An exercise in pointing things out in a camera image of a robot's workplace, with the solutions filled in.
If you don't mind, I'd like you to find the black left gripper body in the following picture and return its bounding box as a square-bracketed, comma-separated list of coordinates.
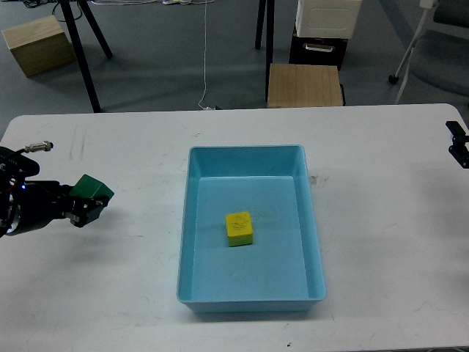
[7, 180, 73, 235]

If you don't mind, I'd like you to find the white hanging cable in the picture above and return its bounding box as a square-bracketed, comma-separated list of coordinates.
[91, 0, 217, 111]

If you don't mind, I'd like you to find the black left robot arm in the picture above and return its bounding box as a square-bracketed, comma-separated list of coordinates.
[1, 141, 114, 236]

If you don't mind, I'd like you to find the yellow wooden cube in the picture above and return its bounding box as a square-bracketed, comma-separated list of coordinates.
[225, 211, 254, 247]

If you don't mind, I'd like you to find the light blue plastic bin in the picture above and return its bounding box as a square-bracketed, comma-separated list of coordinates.
[177, 145, 326, 313]

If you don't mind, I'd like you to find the black storage box with handle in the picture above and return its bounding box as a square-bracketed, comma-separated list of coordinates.
[289, 29, 348, 70]

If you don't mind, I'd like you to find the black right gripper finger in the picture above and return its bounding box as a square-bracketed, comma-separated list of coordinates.
[446, 120, 468, 169]

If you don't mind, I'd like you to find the black stand legs centre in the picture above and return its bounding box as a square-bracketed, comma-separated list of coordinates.
[254, 0, 275, 101]

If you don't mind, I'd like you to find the white appliance box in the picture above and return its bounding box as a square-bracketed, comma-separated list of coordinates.
[295, 0, 362, 40]

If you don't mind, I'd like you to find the black tripod left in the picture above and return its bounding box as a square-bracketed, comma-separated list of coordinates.
[51, 0, 114, 114]

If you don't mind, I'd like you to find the green wooden cube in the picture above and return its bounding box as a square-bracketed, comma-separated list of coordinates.
[69, 175, 114, 199]

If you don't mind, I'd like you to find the wooden box left floor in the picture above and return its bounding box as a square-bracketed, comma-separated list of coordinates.
[1, 15, 76, 78]

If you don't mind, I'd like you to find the grey office chair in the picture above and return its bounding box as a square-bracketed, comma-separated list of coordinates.
[388, 1, 468, 103]

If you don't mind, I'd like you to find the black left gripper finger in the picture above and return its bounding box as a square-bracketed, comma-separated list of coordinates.
[65, 196, 110, 228]

